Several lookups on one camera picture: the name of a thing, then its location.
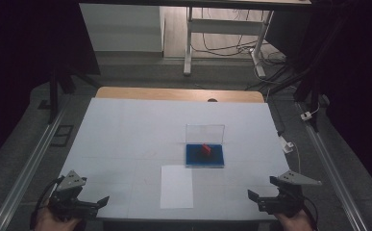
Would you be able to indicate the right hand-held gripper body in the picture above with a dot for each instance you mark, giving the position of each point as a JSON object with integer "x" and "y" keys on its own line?
{"x": 284, "y": 197}

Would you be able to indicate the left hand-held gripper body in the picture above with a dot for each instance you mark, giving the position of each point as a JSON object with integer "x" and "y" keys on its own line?
{"x": 67, "y": 195}

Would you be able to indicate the blue ink pad box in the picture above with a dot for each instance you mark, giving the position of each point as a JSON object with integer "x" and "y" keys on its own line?
{"x": 205, "y": 150}

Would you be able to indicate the red stamp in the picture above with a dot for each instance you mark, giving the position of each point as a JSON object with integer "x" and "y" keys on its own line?
{"x": 206, "y": 149}

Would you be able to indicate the person's right hand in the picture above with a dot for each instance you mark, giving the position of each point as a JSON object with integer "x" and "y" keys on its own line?
{"x": 294, "y": 222}

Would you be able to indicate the person's left hand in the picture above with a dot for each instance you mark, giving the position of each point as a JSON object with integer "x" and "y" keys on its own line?
{"x": 50, "y": 222}

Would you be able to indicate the white plug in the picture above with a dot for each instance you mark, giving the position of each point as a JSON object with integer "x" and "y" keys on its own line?
{"x": 286, "y": 146}

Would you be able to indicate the white table cover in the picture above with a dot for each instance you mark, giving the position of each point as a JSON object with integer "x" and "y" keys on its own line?
{"x": 135, "y": 138}

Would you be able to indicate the white power adapter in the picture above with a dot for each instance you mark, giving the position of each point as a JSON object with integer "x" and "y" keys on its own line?
{"x": 306, "y": 115}

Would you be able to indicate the white paper sheet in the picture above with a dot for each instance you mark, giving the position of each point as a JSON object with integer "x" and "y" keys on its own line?
{"x": 176, "y": 187}

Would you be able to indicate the black metal stand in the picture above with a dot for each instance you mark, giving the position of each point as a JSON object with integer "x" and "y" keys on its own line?
{"x": 308, "y": 86}

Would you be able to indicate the black tripod stand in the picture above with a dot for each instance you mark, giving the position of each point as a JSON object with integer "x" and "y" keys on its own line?
{"x": 54, "y": 93}

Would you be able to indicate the white cabinet panel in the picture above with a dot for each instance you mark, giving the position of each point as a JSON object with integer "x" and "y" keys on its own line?
{"x": 122, "y": 29}

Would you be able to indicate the aluminium rail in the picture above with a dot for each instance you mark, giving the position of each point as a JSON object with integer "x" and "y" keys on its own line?
{"x": 334, "y": 179}
{"x": 29, "y": 163}

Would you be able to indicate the black floor frame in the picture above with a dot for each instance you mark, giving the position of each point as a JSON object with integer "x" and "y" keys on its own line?
{"x": 56, "y": 136}

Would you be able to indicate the white desk frame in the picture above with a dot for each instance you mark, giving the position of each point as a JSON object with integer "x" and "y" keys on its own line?
{"x": 225, "y": 27}

